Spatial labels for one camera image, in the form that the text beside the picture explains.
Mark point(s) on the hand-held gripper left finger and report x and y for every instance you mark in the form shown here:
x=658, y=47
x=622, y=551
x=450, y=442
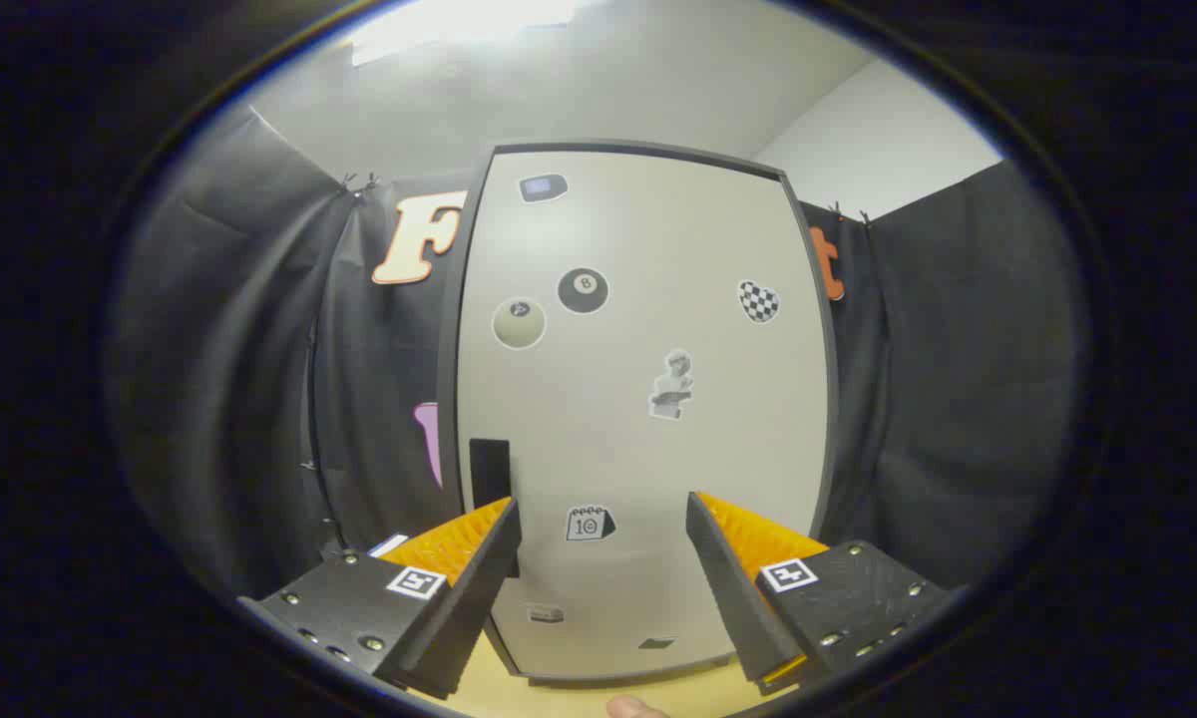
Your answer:
x=469, y=618

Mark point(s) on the white cabinet door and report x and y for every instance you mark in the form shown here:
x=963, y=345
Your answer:
x=638, y=349

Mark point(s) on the black backdrop cloth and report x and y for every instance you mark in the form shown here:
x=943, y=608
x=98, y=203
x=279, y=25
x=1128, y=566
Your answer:
x=239, y=349

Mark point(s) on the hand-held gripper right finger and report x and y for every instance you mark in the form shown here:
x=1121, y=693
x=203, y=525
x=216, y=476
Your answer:
x=733, y=598

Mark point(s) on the blue and white books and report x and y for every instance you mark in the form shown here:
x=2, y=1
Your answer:
x=389, y=544

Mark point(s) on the dark grey cabinet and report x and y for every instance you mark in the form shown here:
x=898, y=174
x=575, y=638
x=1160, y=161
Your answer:
x=449, y=399

